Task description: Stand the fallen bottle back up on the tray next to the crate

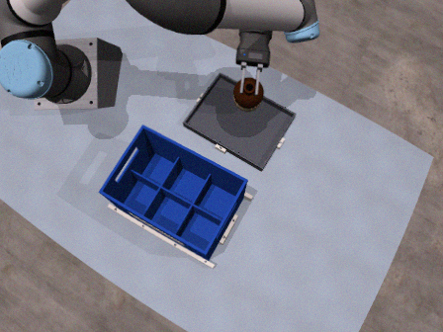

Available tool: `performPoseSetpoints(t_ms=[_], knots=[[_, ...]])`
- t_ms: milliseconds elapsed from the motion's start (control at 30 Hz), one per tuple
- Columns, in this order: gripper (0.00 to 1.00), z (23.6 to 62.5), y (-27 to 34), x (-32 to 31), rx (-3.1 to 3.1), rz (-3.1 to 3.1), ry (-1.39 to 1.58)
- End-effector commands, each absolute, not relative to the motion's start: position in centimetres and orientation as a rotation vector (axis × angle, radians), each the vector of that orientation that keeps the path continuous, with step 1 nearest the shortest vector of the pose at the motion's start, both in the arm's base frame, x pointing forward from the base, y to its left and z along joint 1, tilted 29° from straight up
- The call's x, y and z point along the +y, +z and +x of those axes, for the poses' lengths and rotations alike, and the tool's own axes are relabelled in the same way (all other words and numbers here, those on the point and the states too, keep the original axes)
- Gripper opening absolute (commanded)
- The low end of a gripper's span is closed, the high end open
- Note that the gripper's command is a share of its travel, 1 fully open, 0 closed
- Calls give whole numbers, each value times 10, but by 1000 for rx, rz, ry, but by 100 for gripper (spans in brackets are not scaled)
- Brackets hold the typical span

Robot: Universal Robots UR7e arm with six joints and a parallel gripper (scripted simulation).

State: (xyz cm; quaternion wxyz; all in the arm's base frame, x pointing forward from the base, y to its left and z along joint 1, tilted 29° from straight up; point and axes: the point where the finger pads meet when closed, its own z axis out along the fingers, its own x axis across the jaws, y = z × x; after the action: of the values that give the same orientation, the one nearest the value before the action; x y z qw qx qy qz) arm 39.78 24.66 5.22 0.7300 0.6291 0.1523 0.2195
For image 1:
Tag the brown bottle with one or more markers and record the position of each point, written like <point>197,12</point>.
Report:
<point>247,102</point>

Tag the blue plastic crate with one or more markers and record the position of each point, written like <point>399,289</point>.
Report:
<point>206,213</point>

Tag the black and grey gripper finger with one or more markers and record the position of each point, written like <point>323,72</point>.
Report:
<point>259,69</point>
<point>243,68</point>

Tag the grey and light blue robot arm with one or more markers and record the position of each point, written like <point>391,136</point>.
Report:
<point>32,65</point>

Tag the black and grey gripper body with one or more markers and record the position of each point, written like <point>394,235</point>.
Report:
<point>254,48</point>

